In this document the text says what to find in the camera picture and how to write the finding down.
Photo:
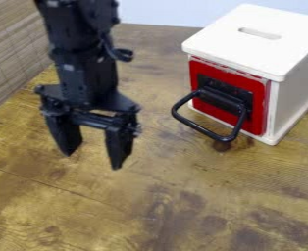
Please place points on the black metal drawer handle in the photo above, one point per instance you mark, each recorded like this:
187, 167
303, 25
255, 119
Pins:
225, 99

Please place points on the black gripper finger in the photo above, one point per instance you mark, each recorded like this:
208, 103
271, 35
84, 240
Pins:
65, 133
118, 143

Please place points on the red drawer front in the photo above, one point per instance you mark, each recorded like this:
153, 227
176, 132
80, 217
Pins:
239, 79

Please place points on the white wooden box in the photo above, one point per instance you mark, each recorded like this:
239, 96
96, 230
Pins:
262, 41

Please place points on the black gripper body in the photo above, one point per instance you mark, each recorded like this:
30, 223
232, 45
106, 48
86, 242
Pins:
85, 99

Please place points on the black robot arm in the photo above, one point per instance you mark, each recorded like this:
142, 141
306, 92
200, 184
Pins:
78, 27

